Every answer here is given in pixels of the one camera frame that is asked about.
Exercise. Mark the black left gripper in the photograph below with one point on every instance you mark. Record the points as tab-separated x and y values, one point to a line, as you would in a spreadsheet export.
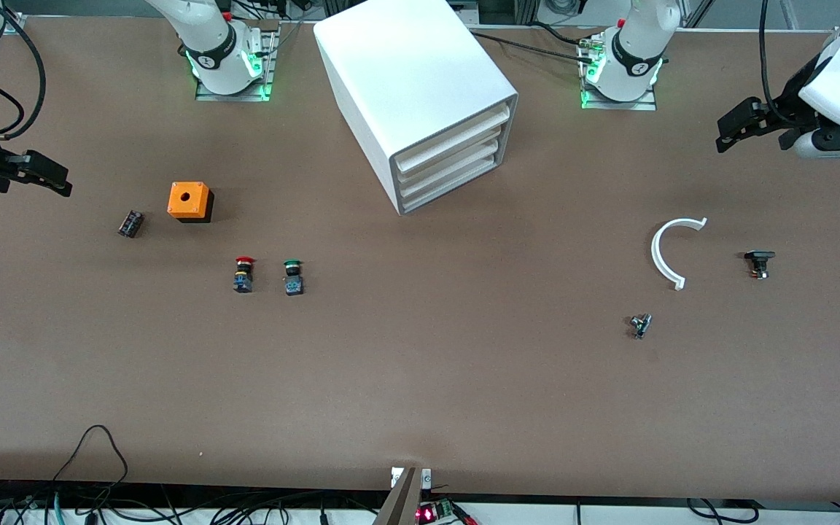
787	111

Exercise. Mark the red push button switch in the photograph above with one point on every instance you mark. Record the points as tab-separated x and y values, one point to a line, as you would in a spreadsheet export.
243	277

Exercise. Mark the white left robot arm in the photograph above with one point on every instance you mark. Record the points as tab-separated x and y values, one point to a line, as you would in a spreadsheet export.
639	36

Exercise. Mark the small black terminal block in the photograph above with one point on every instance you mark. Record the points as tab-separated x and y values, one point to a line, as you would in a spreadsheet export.
130	224

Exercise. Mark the orange box with hole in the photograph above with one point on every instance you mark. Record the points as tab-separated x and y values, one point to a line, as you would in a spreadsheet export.
187	197

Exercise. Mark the white curved plastic arc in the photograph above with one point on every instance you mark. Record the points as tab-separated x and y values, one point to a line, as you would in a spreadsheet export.
657	251

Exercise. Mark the circuit board with red light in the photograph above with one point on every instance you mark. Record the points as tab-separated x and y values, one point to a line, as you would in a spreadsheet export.
436	512

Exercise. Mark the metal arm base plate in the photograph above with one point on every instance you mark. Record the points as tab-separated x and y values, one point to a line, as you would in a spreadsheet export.
650	104
263	69

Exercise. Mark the black knob switch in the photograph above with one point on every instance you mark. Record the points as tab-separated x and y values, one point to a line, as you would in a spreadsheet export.
759	259

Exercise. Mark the green push button switch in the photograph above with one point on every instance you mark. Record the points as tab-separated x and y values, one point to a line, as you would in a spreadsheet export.
293	281

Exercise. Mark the grey metal mount bracket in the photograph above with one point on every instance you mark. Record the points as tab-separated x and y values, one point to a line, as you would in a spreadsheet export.
399	503

